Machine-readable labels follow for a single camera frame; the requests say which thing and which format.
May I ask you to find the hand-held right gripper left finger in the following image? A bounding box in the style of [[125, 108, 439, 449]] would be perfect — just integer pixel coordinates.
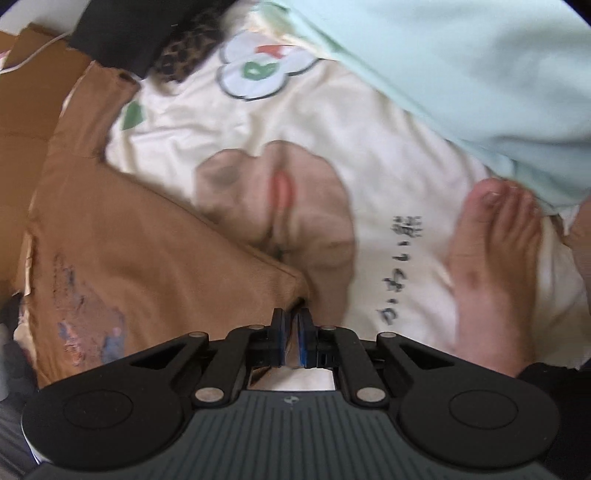
[[124, 308, 289, 409]]

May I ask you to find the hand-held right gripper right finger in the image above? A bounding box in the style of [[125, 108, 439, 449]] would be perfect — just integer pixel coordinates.
[[297, 308, 462, 409]]

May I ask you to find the brown t-shirt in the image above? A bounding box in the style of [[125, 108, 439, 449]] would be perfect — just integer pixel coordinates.
[[16, 60, 311, 391]]

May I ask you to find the bear print bedsheet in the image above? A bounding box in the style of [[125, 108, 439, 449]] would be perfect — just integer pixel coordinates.
[[14, 0, 591, 398]]

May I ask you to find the person's bare foot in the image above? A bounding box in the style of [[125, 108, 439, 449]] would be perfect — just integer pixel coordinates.
[[445, 178, 546, 377]]

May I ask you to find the leopard print cloth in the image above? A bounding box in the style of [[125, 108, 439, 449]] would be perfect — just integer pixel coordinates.
[[151, 9, 228, 85]]

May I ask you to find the mint green clothing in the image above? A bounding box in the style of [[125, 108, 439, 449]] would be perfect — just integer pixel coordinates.
[[259, 0, 591, 217]]

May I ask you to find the brown cardboard sheet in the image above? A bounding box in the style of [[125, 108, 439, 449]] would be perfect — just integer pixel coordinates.
[[0, 23, 95, 296]]

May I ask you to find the black waffle cloth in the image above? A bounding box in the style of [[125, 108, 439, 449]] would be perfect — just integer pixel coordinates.
[[68, 0, 227, 79]]

